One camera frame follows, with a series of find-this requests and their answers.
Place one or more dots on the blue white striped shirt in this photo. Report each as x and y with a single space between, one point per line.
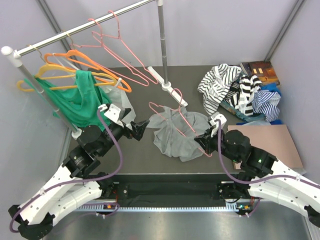
266 102

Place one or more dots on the black white striped shirt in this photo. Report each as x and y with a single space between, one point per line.
215 85

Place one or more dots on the blue garment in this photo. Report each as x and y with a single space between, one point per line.
271 87

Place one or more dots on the bold black white striped garment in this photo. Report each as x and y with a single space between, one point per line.
241 94

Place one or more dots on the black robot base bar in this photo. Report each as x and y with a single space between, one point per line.
173 190

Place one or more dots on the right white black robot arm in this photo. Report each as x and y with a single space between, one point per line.
263 175

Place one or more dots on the grey slotted cable duct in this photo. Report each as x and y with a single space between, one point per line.
108 207

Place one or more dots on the pink cardboard sheet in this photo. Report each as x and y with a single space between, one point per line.
274 139

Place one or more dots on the green tank top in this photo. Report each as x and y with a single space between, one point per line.
79 104

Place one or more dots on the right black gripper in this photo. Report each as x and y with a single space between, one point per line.
206 140

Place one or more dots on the orange plastic hanger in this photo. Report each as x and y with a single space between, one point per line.
104 75

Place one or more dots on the grey tank top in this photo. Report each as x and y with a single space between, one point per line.
180 140

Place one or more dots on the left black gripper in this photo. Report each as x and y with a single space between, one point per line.
139 129

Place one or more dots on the white garment on hanger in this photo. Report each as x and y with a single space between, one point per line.
117 96

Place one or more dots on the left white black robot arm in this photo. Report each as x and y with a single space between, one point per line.
73 184

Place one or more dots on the book with dark cover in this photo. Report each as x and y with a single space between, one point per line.
263 70

